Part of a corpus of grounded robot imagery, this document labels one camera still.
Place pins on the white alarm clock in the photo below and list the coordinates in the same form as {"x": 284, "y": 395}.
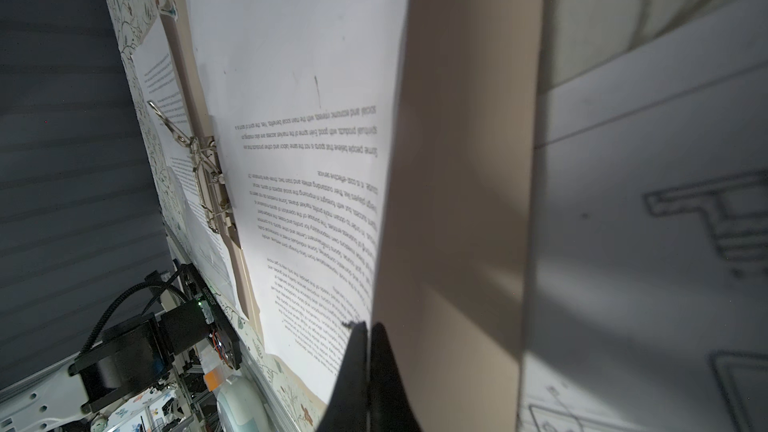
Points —
{"x": 239, "y": 406}

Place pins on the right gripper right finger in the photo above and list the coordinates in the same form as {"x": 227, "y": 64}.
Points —
{"x": 389, "y": 407}

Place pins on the technical drawing paper sheet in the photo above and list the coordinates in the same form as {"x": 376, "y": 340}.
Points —
{"x": 646, "y": 304}

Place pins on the metal folder clip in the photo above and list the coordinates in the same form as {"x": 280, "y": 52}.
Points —
{"x": 207, "y": 172}

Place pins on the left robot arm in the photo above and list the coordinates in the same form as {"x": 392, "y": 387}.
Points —
{"x": 121, "y": 361}

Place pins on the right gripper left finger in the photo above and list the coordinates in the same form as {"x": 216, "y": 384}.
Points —
{"x": 347, "y": 408}

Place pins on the beige paper folder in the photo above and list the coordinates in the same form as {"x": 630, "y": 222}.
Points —
{"x": 454, "y": 238}

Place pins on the printed paper sheet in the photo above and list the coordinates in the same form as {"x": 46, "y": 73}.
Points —
{"x": 162, "y": 98}
{"x": 303, "y": 99}

